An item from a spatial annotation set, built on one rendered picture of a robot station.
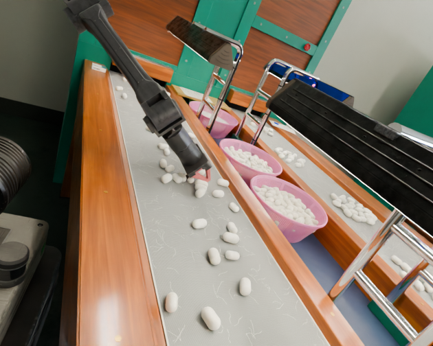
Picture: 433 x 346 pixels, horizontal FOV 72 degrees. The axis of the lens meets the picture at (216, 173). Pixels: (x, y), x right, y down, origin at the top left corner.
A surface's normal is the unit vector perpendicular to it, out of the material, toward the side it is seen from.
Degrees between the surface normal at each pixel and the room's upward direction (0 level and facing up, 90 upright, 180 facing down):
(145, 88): 53
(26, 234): 0
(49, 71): 90
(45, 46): 90
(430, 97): 90
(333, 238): 90
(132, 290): 0
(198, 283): 0
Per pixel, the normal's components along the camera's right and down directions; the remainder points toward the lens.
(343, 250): -0.86, -0.15
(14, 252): 0.39, -0.82
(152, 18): 0.34, 0.54
